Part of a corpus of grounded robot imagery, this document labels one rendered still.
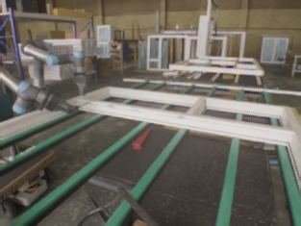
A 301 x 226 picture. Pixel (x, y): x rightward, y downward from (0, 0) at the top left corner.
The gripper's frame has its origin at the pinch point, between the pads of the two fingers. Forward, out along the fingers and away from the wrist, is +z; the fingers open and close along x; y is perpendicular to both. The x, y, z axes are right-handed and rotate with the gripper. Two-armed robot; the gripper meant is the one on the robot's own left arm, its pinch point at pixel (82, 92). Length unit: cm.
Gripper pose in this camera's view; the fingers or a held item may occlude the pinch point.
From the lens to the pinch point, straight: 169.7
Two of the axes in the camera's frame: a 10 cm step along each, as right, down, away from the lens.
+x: -9.1, -1.4, 4.0
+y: 4.3, -3.0, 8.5
